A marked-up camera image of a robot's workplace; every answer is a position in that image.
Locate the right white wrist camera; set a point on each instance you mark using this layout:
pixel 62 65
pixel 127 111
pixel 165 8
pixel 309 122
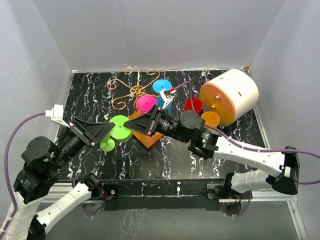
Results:
pixel 167 97

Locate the orange and white cylinder box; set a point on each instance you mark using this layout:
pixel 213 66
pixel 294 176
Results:
pixel 230 95

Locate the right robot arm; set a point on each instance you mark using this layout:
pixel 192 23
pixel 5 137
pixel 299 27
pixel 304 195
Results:
pixel 276 170

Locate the red plastic wine glass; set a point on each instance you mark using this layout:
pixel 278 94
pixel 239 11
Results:
pixel 193 103

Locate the pink plastic wine glass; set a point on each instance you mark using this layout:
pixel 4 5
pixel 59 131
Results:
pixel 145 103

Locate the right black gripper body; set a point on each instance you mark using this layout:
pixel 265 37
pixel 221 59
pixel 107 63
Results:
pixel 165 125

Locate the blue plastic wine glass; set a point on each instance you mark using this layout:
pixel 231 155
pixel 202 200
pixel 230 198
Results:
pixel 159 86

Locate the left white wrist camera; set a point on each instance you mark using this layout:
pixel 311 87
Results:
pixel 56 115

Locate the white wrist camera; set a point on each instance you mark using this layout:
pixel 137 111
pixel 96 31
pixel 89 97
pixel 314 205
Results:
pixel 167 97
pixel 56 115

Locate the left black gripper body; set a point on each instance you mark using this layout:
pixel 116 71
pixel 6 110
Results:
pixel 72 143

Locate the gold wire wine glass rack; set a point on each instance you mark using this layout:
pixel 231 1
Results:
pixel 137 91

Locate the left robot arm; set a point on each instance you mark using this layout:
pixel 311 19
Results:
pixel 43 160

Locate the orange plastic wine glass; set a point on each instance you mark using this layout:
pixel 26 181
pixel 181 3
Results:
pixel 211 118

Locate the green plastic wine glass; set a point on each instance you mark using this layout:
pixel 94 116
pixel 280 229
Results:
pixel 108 145
pixel 119 131

